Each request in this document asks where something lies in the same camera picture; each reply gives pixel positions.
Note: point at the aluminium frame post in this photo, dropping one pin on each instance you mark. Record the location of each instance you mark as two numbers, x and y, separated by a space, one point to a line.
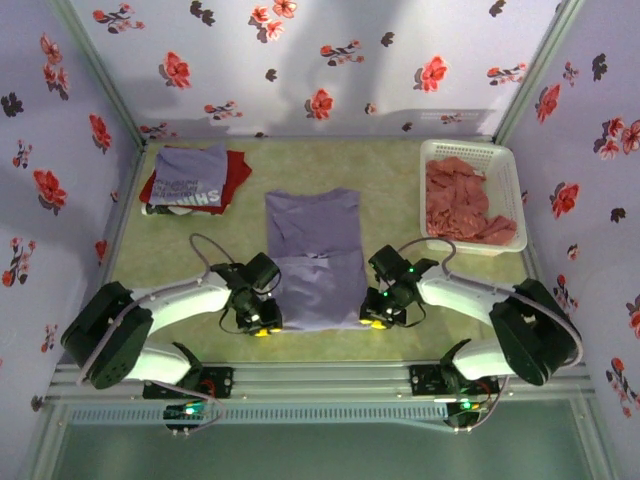
537 70
95 65

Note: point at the folded lavender t-shirt white print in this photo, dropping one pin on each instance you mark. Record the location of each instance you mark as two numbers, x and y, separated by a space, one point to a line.
192 172

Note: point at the crumpled pink t-shirts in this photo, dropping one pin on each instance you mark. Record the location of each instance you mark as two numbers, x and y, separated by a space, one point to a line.
460 200

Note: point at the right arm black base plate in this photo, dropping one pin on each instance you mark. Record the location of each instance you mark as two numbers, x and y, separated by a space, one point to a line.
422 380

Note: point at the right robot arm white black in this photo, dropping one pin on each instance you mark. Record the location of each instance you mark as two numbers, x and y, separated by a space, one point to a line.
530 330

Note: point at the stack of folded clothes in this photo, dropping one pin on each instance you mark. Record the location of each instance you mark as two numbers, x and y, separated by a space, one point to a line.
237 172

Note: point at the white plastic perforated basket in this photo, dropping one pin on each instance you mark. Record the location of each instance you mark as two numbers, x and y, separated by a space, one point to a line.
505 175

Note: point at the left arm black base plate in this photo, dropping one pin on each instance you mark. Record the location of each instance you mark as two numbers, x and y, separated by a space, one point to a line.
220 382

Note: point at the plain lavender t-shirt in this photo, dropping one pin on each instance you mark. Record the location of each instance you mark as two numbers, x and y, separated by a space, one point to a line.
315 260

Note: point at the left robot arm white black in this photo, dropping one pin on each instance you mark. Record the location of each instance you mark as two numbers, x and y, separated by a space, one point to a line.
180 305

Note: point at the aluminium mounting rail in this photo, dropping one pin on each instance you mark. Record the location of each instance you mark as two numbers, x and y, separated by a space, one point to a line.
320 380

